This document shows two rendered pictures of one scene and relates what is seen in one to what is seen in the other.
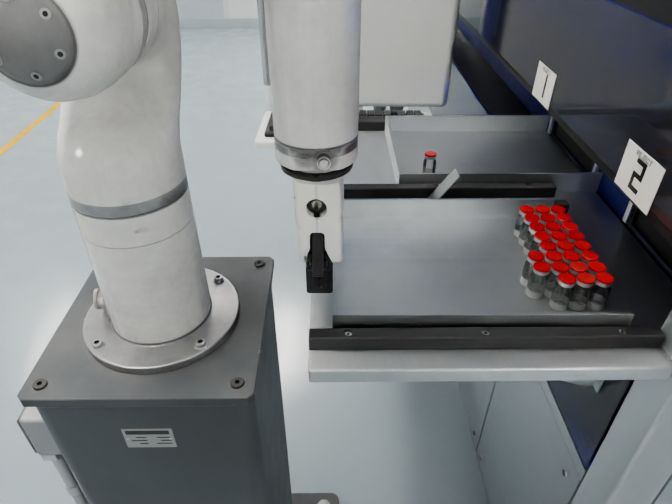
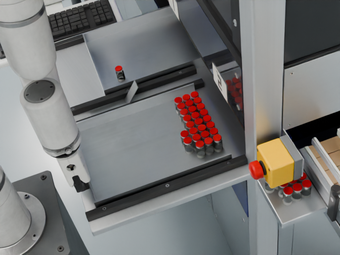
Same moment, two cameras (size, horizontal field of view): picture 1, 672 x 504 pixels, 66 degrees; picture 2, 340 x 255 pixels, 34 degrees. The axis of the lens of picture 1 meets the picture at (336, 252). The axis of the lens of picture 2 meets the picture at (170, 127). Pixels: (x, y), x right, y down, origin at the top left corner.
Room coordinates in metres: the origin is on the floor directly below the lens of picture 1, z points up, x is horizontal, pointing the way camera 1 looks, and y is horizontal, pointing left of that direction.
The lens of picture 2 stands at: (-0.33, -0.07, 1.97)
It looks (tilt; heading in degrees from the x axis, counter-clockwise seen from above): 49 degrees down; 350
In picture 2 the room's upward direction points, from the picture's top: 11 degrees counter-clockwise
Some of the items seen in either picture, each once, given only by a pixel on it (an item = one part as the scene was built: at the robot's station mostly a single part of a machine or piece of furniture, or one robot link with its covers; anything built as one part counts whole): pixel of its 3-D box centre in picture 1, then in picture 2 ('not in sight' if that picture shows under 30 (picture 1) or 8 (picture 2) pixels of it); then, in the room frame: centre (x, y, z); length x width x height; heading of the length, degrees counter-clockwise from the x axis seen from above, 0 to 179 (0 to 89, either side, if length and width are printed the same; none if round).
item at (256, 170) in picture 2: not in sight; (258, 169); (0.31, -0.35, 0.99); 0.04 x 0.04 x 0.04; 1
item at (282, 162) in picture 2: not in sight; (278, 162); (0.31, -0.40, 0.99); 0.08 x 0.07 x 0.07; 91
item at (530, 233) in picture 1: (541, 253); (189, 126); (0.56, -0.28, 0.90); 0.18 x 0.02 x 0.05; 0
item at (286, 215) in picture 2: not in sight; (296, 193); (0.29, -0.44, 0.87); 0.14 x 0.13 x 0.02; 91
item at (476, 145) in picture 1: (481, 149); (149, 46); (0.90, -0.27, 0.90); 0.34 x 0.26 x 0.04; 91
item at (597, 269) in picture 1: (575, 253); (206, 120); (0.56, -0.32, 0.90); 0.18 x 0.02 x 0.05; 0
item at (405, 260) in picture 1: (458, 258); (148, 142); (0.56, -0.17, 0.90); 0.34 x 0.26 x 0.04; 90
